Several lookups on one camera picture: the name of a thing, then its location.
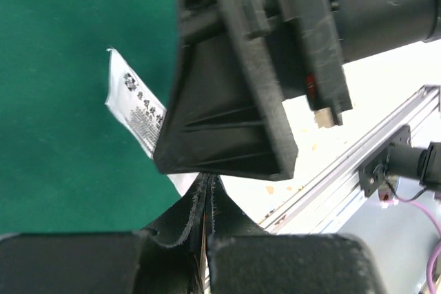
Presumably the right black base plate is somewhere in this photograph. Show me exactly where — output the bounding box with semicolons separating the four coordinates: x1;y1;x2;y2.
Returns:
358;125;411;198

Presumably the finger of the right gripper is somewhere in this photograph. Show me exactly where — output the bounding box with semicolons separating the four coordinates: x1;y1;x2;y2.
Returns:
154;0;298;180

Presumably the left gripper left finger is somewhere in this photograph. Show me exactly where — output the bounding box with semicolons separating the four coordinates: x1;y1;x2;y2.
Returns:
1;174;207;293

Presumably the aluminium rail frame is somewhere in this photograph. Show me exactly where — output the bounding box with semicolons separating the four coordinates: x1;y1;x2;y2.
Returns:
261;85;440;293

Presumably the green surgical cloth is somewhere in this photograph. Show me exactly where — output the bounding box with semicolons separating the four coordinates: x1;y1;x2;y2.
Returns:
1;0;179;233

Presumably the white sterile packet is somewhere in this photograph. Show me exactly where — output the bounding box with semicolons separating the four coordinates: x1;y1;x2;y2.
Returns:
104;48;201;202

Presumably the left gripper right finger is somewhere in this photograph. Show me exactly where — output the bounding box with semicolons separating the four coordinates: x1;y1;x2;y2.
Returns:
205;174;386;293

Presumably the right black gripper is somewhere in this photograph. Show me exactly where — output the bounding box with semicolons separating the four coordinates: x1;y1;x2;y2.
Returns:
175;0;441;126

